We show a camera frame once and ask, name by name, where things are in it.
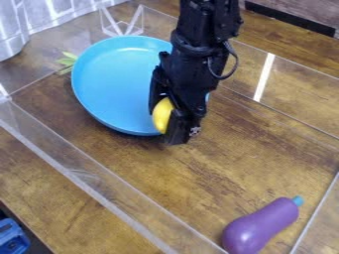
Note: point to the blue oval tray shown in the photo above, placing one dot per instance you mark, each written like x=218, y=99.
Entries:
x=111, y=79

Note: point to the green leafy toy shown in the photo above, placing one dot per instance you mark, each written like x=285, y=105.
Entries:
x=67, y=62

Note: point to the purple toy eggplant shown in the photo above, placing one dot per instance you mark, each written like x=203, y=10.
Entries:
x=247, y=233

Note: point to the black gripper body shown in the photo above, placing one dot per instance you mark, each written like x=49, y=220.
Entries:
x=193, y=67

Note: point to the grey checkered curtain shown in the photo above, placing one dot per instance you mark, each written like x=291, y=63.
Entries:
x=26, y=17

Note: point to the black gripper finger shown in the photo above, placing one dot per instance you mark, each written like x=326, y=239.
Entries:
x=183, y=127
x=158, y=89

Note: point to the yellow toy lemon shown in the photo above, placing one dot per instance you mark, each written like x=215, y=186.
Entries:
x=162, y=114

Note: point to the clear acrylic enclosure wall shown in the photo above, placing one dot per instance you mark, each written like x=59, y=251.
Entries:
x=99, y=192

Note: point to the blue device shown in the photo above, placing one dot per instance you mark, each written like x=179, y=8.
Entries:
x=14, y=239

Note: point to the dark baseboard strip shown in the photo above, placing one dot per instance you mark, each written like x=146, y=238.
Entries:
x=291, y=19

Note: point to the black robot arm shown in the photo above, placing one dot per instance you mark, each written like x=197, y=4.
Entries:
x=210, y=21

